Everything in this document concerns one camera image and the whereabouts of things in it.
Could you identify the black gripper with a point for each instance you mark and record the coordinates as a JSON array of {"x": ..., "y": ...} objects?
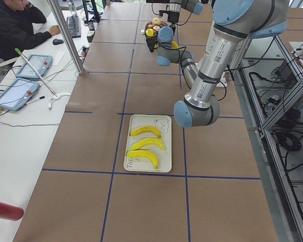
[{"x": 172, "y": 17}]

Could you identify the yellow banana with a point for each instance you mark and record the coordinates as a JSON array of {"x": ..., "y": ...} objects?
[
  {"x": 174, "y": 45},
  {"x": 144, "y": 154},
  {"x": 148, "y": 141},
  {"x": 146, "y": 129}
]

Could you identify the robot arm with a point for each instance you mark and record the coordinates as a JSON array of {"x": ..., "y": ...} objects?
[
  {"x": 233, "y": 22},
  {"x": 174, "y": 7}
]

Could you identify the woven wicker basket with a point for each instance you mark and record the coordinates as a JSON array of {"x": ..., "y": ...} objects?
[{"x": 149, "y": 25}]

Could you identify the black keyboard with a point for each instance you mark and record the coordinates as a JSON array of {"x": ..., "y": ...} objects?
[{"x": 73, "y": 25}]

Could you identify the white bear tray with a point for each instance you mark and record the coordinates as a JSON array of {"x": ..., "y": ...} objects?
[{"x": 164, "y": 124}]

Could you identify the black computer mouse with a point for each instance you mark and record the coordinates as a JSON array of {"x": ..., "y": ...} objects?
[{"x": 57, "y": 41}]

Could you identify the far blue teach pendant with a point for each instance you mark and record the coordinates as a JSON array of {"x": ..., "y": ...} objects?
[{"x": 40, "y": 62}]

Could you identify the blue teach pendant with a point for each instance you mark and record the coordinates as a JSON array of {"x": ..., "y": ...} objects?
[
  {"x": 18, "y": 94},
  {"x": 40, "y": 62}
]

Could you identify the black marker pen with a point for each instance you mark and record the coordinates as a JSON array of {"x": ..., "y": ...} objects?
[{"x": 35, "y": 100}]

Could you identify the person in black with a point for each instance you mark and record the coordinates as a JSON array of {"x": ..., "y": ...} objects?
[{"x": 16, "y": 28}]

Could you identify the near blue teach pendant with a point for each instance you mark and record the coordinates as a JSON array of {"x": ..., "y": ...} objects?
[{"x": 18, "y": 94}]

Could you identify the red bottle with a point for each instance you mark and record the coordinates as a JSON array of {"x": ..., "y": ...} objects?
[{"x": 10, "y": 212}]

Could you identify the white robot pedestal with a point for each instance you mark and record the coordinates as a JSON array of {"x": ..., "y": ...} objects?
[{"x": 217, "y": 55}]

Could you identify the aluminium frame post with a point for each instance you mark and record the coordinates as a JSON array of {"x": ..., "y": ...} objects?
[{"x": 61, "y": 22}]

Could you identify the metal rod green handle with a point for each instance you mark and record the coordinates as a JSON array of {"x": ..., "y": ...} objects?
[{"x": 36, "y": 72}]

